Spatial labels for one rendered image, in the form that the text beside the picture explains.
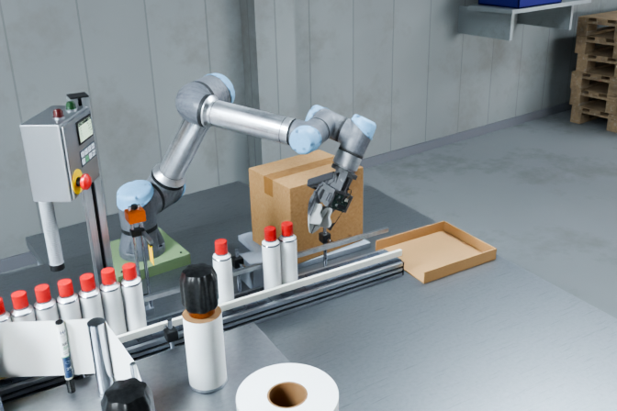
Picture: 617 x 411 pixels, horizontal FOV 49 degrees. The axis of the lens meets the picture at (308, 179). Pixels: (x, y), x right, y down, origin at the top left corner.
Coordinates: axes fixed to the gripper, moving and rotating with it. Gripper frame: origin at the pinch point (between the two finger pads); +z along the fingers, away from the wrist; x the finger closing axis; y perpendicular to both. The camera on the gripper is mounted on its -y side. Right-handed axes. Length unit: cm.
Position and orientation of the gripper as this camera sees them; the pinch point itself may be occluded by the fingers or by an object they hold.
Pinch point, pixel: (311, 227)
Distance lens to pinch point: 196.2
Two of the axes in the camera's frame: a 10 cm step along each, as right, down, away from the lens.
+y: 5.0, 3.0, -8.1
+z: -4.1, 9.1, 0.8
